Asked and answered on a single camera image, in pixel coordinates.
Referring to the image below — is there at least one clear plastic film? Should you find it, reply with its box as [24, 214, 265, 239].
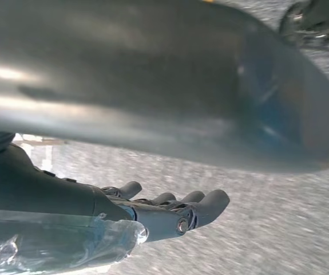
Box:
[0, 209, 149, 275]

